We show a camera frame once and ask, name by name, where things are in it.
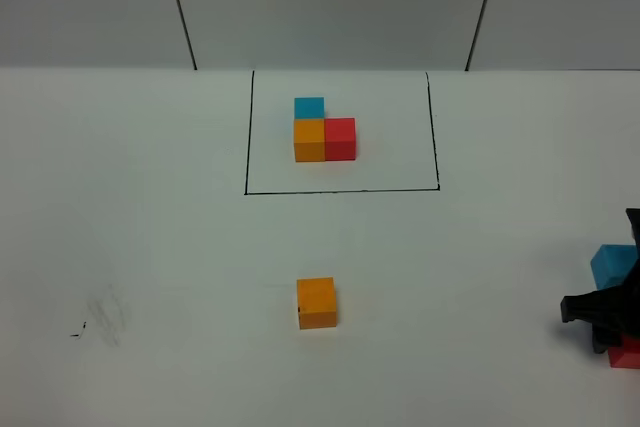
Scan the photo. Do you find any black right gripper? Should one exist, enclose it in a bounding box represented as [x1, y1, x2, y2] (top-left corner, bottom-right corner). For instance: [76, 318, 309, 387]
[560, 208, 639, 353]

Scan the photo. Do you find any red template block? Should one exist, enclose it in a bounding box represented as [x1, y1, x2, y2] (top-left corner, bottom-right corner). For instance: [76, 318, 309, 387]
[324, 118, 357, 161]

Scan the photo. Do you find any orange template block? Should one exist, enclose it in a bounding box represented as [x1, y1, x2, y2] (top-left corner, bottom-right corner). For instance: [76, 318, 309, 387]
[294, 119, 325, 162]

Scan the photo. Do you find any blue template block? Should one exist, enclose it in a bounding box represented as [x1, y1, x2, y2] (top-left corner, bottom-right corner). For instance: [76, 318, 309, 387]
[294, 97, 325, 120]

